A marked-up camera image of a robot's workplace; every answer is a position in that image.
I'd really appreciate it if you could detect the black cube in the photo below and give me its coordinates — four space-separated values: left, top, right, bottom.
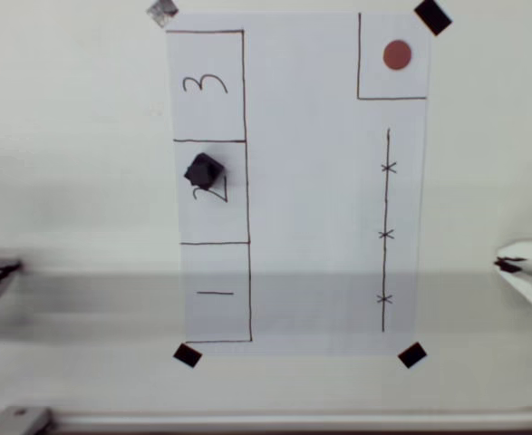
183 152 226 190

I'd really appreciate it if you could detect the black tape piece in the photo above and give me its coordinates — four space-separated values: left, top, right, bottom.
397 342 429 369
413 0 453 36
172 343 203 369

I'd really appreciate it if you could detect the red round sticker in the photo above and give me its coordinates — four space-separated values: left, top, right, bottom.
382 39 413 72

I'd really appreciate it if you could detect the white paper sheet with markings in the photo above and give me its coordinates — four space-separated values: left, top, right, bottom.
164 12 431 357

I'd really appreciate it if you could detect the grey tape piece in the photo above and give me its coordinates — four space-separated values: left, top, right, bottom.
146 0 179 29

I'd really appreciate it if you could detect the aluminium rail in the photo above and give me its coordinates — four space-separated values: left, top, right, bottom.
0 410 532 435

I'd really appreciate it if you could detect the grey metal bracket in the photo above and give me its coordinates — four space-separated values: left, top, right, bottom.
0 405 53 435

